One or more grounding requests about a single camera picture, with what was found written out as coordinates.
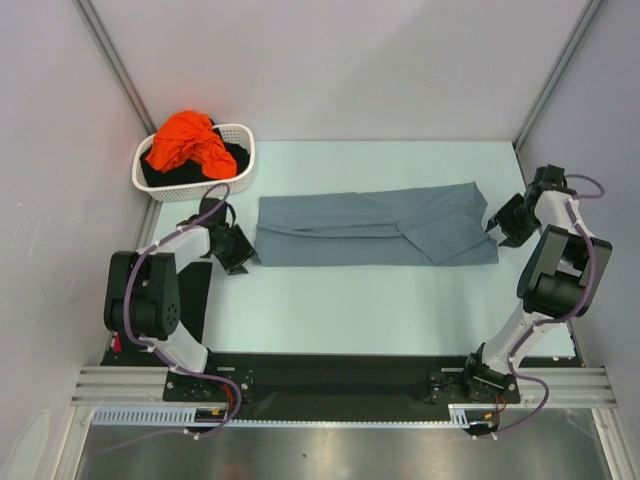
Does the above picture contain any grey-blue t-shirt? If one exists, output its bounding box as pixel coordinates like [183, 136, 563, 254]
[255, 182, 499, 267]

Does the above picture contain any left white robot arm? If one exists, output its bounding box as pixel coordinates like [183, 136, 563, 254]
[104, 198, 257, 400]

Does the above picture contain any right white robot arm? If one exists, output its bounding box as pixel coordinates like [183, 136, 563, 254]
[460, 165, 612, 401]

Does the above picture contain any folded black t-shirt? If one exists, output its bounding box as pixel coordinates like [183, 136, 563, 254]
[104, 251, 212, 352]

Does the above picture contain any black garment in basket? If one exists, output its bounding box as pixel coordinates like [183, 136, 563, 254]
[141, 119, 249, 187]

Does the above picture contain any white plastic laundry basket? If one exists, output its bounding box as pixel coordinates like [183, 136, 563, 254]
[131, 123, 256, 202]

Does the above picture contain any orange t-shirt in basket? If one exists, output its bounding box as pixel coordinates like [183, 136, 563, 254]
[147, 110, 238, 180]

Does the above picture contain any red folded garment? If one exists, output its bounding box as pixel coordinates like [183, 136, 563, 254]
[113, 335, 122, 353]

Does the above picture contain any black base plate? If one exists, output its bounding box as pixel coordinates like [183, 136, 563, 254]
[99, 351, 584, 422]

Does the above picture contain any aluminium front rail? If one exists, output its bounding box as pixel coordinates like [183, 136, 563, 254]
[72, 366, 617, 409]

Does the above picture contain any white slotted cable duct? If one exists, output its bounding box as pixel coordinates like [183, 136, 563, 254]
[92, 406, 470, 430]

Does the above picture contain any right aluminium corner post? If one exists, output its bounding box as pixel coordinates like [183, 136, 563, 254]
[512, 0, 608, 155]

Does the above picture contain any aluminium corner post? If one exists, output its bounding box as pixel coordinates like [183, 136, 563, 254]
[72, 0, 156, 134]
[512, 0, 608, 155]

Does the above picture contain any left aluminium corner post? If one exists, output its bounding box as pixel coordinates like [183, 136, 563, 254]
[72, 0, 156, 134]

